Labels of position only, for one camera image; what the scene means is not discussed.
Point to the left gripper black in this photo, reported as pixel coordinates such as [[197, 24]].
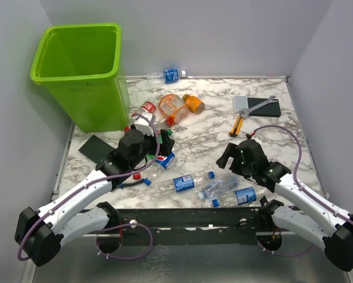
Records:
[[167, 143]]

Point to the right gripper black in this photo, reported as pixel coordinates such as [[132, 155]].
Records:
[[233, 151]]

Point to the crushed orange label bottle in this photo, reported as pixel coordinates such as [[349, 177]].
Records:
[[173, 109]]

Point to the blue label water bottle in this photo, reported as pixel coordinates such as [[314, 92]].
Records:
[[186, 182]]

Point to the orange juice bottle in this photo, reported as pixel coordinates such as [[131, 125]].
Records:
[[195, 104]]

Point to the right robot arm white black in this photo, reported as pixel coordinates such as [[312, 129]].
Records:
[[320, 222]]

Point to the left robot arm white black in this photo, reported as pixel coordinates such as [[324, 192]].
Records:
[[42, 232]]

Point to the green plastic bin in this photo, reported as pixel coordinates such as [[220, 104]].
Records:
[[80, 65]]

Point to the pepsi bottle centre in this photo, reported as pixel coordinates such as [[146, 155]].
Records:
[[161, 164]]

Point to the yellow black utility knife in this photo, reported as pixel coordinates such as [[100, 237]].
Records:
[[237, 126]]

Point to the clear crushed water bottle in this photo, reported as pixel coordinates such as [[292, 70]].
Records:
[[218, 187]]

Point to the red label clear bottle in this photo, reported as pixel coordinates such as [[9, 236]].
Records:
[[146, 107]]

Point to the silver wrench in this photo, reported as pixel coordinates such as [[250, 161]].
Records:
[[246, 112]]

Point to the blue bottle cap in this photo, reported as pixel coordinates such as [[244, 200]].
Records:
[[147, 182]]

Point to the red bottle cap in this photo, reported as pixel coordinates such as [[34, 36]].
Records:
[[137, 176]]

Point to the blue label bottle front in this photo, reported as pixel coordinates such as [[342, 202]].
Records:
[[239, 197]]

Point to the grey rectangular plate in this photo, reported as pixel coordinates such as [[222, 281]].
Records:
[[240, 102]]

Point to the black foam block right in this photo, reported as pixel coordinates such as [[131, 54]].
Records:
[[269, 110]]

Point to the black foam block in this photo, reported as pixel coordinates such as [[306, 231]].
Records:
[[95, 149], [269, 110]]

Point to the black foam block left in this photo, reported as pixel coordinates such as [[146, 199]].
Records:
[[95, 149]]

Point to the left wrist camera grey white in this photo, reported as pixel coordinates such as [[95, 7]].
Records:
[[144, 122]]

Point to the blue handled pliers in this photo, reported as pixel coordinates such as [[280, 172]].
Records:
[[137, 182]]

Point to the blue label bottle by wall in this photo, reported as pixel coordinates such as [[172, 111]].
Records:
[[166, 77]]

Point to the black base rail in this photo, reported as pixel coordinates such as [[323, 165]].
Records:
[[201, 226]]

